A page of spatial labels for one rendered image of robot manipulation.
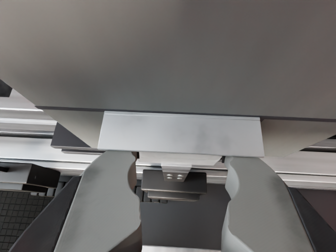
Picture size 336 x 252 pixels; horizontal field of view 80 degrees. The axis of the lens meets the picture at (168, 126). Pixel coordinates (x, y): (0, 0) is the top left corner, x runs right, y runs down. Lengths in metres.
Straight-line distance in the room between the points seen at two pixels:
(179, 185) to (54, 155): 0.28
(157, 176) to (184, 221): 0.34
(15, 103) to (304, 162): 0.50
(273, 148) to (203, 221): 0.55
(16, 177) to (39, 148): 0.09
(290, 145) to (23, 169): 0.43
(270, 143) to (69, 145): 0.18
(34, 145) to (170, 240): 0.46
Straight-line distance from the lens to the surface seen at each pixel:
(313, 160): 0.54
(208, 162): 0.22
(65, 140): 0.22
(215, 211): 0.72
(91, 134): 0.16
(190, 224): 0.71
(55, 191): 0.65
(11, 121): 0.29
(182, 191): 0.38
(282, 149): 0.19
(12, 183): 0.49
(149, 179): 0.38
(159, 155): 0.20
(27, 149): 0.55
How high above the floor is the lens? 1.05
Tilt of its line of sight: 22 degrees down
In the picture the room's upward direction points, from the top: 177 degrees counter-clockwise
